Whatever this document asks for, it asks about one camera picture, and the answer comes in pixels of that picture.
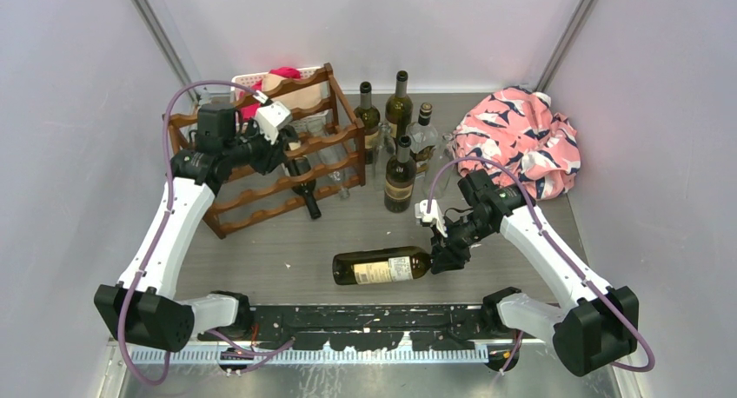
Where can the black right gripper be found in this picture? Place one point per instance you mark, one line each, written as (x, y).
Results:
(445, 257)

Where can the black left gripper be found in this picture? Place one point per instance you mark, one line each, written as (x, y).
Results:
(275, 155)

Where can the dark bottle cream label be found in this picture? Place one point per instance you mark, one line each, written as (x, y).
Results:
(388, 265)

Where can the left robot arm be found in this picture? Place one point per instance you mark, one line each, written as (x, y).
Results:
(140, 308)

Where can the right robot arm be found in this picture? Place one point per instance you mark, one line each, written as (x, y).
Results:
(591, 325)

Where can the wooden wine rack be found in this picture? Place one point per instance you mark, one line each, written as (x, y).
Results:
(316, 166)

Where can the clear glass bottle by cloth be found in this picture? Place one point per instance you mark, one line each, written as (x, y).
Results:
(443, 154)

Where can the dark bottle brown label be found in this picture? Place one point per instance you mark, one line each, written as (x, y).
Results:
(400, 177)

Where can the dark green bottle far left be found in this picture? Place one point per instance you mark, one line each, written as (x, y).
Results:
(370, 117)

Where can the dark green bottle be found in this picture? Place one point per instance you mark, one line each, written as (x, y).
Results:
(370, 117)
(399, 106)

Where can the small clear glass bottle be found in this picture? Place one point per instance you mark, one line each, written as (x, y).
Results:
(383, 150)

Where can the clear bottle with dark cap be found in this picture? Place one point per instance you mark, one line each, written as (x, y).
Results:
(424, 138)

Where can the dark green bottle far back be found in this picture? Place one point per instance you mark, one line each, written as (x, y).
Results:
(399, 106)

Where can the red cloth in basket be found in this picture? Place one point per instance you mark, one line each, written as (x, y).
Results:
(266, 82)

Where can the white plastic basket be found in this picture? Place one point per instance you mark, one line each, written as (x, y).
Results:
(301, 125)

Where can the beige folded cloth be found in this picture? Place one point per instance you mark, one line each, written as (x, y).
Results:
(302, 99)

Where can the pink shark print cloth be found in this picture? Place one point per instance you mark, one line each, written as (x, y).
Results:
(517, 129)

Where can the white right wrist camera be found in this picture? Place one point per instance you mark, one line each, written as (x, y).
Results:
(428, 214)

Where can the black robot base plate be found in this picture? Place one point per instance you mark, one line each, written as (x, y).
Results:
(371, 327)

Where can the aluminium frame rail front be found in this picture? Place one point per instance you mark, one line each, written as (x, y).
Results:
(216, 345)

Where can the aluminium corner post left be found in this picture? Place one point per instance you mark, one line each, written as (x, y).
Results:
(154, 25)

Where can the aluminium corner post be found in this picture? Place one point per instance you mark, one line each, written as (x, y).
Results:
(574, 26)
(154, 25)

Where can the aluminium corner post right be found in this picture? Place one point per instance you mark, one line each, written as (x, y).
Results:
(574, 26)

